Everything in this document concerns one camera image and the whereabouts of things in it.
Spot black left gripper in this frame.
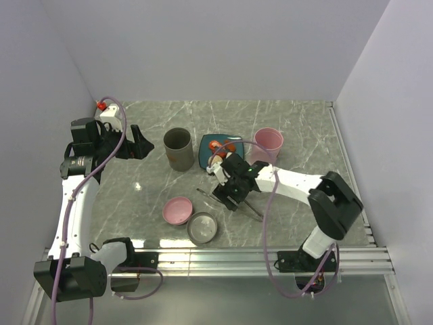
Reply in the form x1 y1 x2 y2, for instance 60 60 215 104
95 122 154 160

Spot white steamed bun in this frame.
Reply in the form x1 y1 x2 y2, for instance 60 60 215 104
208 155 223 167

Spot metal food tongs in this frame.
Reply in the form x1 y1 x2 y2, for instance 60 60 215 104
196 188 264 222

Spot red shrimp toy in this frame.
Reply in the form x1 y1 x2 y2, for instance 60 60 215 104
208 140 227 154

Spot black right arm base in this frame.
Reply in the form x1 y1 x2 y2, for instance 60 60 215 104
273 249 337 273

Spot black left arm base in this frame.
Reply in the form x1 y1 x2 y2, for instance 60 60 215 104
110 251 160 294

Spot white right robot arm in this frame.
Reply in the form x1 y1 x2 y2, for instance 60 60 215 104
206 154 363 271

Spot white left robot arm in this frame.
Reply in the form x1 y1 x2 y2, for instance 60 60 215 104
33 118 154 302

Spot grey plastic cup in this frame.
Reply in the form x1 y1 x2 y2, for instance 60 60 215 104
163 127 194 172

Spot teal square plate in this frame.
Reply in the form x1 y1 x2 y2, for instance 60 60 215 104
198 133 245 170

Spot pink plastic cup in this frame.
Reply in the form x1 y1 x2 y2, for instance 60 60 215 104
248 127 283 165

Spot grey cup lid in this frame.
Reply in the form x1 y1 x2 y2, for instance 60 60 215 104
187 212 218 245

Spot pink cup lid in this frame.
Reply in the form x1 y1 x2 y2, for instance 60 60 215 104
162 196 193 225

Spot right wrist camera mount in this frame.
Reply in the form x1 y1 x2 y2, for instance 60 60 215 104
206 162 230 185

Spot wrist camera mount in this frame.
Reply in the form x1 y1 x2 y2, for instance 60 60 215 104
206 162 230 185
95 102 123 133

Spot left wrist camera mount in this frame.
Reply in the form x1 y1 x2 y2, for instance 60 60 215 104
95 102 123 133

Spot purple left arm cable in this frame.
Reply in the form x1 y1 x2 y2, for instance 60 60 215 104
49 96 164 325

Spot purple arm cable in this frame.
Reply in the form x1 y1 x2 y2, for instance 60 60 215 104
206 140 340 299
49 96 164 325

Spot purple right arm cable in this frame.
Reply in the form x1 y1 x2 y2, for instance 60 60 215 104
206 140 340 299

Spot aluminium rail frame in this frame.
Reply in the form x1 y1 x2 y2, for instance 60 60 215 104
28 100 410 324

